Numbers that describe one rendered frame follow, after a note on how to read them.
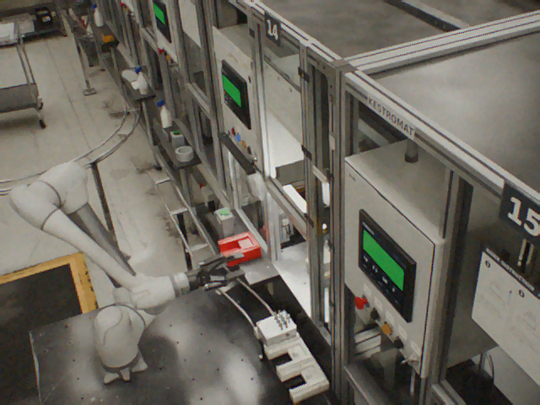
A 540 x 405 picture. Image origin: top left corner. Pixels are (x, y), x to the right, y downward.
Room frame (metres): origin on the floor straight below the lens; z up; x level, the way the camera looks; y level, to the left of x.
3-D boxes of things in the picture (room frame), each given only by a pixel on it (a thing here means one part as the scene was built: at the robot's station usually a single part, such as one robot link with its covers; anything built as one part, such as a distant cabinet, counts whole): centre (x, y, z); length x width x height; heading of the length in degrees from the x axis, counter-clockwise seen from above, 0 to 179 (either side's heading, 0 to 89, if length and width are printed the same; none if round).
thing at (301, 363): (1.58, -0.04, 0.84); 0.36 x 0.14 x 0.10; 21
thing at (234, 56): (2.33, -0.02, 1.60); 0.42 x 0.29 x 0.46; 21
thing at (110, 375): (1.77, 0.65, 0.71); 0.22 x 0.18 x 0.06; 21
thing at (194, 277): (1.77, 0.28, 1.12); 0.09 x 0.07 x 0.08; 111
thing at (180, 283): (1.75, 0.35, 1.12); 0.09 x 0.06 x 0.09; 21
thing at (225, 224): (2.31, 0.19, 0.97); 0.08 x 0.08 x 0.12; 21
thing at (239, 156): (2.28, 0.11, 1.37); 0.36 x 0.04 x 0.04; 21
